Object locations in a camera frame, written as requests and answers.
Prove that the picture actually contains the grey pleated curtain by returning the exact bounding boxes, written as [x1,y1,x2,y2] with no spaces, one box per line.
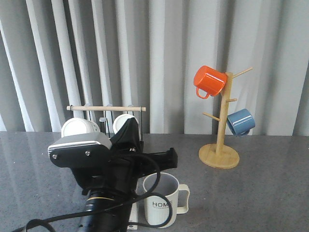
[0,0,309,136]

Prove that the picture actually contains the white ribbed mug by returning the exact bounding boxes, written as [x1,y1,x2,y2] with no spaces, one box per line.
[112,114,139,134]

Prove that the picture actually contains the blue mug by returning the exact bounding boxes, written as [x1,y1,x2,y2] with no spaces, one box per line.
[227,109,255,137]

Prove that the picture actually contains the white smiley mug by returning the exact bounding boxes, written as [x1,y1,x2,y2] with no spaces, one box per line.
[61,117,100,137]

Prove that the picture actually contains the blue white milk carton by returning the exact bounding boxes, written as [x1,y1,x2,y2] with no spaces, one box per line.
[127,186,140,231]

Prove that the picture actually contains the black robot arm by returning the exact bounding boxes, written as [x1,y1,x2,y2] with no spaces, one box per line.
[71,118,177,232]

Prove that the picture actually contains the white HOME mug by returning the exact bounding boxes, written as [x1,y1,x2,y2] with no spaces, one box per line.
[144,172,190,228]

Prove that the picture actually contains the black wire mug rack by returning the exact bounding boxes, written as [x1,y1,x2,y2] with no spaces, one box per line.
[67,105,146,141]

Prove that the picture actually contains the black cable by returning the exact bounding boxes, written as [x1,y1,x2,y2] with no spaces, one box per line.
[9,153,173,232]

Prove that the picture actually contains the orange mug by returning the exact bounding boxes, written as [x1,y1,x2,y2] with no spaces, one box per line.
[194,66,227,99]

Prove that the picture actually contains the wooden mug tree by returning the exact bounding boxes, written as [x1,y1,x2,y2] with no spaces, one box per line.
[198,67,253,169]

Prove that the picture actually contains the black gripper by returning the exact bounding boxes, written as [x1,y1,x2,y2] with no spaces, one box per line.
[72,118,178,196]

